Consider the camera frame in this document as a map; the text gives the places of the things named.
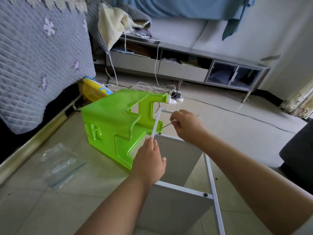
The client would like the person's left hand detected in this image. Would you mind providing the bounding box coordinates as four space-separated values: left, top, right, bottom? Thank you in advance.
131 137 167 186

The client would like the person's right hand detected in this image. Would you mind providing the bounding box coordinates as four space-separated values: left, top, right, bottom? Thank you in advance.
170 109 211 147

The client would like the white wooden board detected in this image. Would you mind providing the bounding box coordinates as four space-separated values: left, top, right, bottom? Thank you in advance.
136 182 214 235
156 134 203 186

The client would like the white metal frame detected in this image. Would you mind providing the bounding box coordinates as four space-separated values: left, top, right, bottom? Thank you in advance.
149 107 227 235

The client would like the clear plastic screw bag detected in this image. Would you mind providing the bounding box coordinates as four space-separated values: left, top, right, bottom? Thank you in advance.
40 143 86 190

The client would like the person's left forearm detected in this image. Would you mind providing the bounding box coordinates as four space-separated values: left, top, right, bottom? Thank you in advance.
76 175 152 235

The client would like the person's right forearm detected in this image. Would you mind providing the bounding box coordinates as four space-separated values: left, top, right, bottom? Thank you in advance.
200 135 313 235

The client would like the white power strip with plugs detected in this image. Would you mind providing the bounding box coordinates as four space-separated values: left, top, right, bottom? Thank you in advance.
169 90 184 103

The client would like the green plastic stool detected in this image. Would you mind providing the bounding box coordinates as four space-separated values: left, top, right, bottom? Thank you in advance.
81 89 172 170

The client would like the grey marble TV cabinet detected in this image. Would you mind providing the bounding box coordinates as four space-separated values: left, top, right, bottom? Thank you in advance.
105 34 271 103

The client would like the yellow plastic basket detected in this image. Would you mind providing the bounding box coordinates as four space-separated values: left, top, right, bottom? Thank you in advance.
81 77 114 102

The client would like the grey sofa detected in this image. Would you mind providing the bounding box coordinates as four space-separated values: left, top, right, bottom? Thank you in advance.
279 120 313 195

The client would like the patterned beige curtain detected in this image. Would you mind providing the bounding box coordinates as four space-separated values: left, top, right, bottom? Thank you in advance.
279 78 313 120

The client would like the blue cloth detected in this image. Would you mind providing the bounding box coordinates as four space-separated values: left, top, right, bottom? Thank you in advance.
115 0 257 41

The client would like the pile of pale cloth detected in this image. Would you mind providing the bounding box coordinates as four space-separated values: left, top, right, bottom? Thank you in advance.
97 2 152 51

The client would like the grey textured furniture cover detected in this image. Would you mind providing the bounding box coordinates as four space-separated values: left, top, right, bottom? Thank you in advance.
0 0 96 135

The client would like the long dark cable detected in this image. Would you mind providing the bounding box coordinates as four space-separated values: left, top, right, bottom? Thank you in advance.
182 95 296 134

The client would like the tangle of white cables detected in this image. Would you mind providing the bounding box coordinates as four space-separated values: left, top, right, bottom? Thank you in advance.
105 34 184 103

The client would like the chrome metal base rail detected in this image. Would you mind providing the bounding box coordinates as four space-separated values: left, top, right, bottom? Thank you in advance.
0 95 81 185

